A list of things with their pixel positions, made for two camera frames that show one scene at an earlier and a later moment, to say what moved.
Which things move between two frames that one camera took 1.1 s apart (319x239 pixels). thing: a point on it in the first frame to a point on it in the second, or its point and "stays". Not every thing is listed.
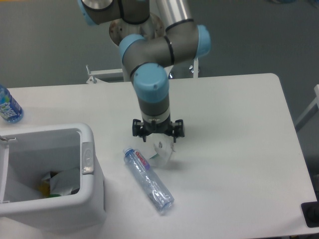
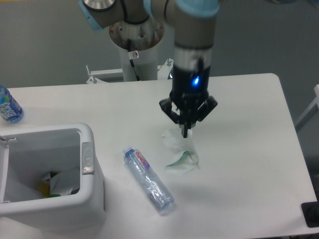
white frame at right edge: x=311 y=112 stays
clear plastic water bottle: x=156 y=190 stays
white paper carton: x=164 y=146 to x=185 y=156
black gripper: x=167 y=127 to x=189 y=96
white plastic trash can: x=27 y=155 stays
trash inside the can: x=55 y=183 stays
